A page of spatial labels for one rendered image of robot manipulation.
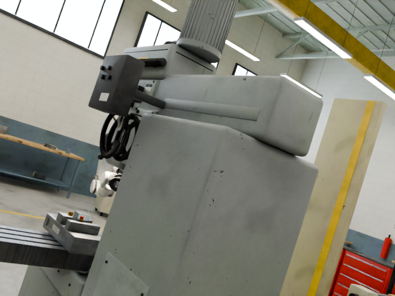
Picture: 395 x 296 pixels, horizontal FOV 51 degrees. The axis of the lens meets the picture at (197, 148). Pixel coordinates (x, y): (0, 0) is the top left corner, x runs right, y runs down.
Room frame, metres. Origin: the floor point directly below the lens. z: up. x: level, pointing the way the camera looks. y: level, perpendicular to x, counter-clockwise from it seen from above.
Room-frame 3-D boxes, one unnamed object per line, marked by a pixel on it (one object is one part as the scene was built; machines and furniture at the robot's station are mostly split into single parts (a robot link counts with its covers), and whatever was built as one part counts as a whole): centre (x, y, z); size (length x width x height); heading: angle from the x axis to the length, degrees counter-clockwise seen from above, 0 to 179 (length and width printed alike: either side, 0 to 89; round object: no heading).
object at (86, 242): (1.91, 0.42, 0.98); 0.35 x 0.15 x 0.11; 39
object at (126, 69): (1.54, 0.37, 1.62); 0.20 x 0.09 x 0.21; 37
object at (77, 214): (1.89, 0.40, 1.04); 0.06 x 0.05 x 0.06; 129
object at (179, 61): (1.96, 0.27, 1.81); 0.47 x 0.26 x 0.16; 37
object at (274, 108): (1.57, -0.02, 1.66); 0.80 x 0.23 x 0.20; 37
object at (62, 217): (1.93, 0.43, 1.02); 0.15 x 0.06 x 0.04; 129
